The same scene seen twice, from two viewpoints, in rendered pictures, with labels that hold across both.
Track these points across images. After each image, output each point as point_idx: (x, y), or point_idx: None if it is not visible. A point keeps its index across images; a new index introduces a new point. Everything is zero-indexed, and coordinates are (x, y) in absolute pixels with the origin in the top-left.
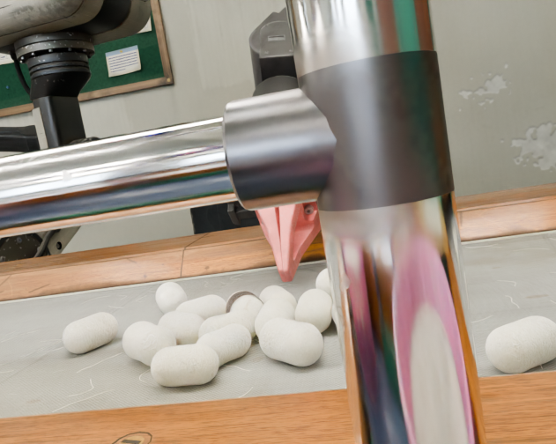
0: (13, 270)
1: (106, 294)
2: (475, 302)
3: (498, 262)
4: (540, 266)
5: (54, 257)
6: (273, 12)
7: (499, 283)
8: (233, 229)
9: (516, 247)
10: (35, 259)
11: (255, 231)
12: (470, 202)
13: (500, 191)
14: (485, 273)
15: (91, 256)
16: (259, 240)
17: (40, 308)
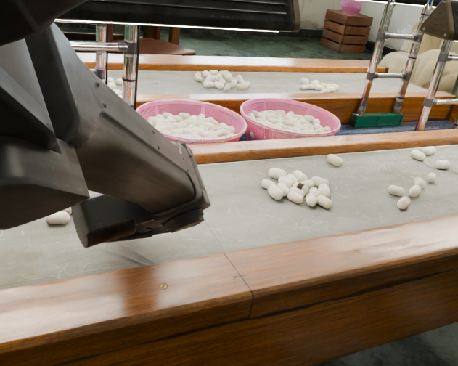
0: (330, 237)
1: (244, 242)
2: (39, 220)
3: (24, 253)
4: (6, 246)
5: (345, 258)
6: (183, 143)
7: (27, 233)
8: (231, 292)
9: (9, 273)
10: (364, 258)
11: (195, 278)
12: (28, 303)
13: None
14: (32, 242)
15: (298, 252)
16: (175, 261)
17: (265, 231)
